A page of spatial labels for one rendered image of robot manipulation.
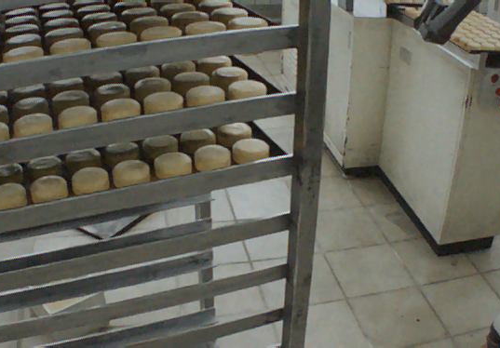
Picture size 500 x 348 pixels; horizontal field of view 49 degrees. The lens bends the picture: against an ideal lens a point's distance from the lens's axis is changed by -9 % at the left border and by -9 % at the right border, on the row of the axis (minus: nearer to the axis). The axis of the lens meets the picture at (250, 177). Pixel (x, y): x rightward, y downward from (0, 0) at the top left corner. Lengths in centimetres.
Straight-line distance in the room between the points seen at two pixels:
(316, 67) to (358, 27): 190
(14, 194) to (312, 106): 39
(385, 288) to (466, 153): 60
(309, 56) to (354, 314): 152
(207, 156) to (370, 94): 199
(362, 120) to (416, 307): 100
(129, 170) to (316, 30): 30
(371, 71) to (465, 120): 70
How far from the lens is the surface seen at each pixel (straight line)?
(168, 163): 78
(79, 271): 78
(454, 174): 224
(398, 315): 216
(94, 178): 77
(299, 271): 87
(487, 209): 243
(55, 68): 65
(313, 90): 73
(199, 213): 130
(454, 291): 232
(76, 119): 71
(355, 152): 284
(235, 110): 73
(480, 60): 205
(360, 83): 270
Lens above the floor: 143
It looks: 29 degrees down
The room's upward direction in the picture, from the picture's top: 1 degrees clockwise
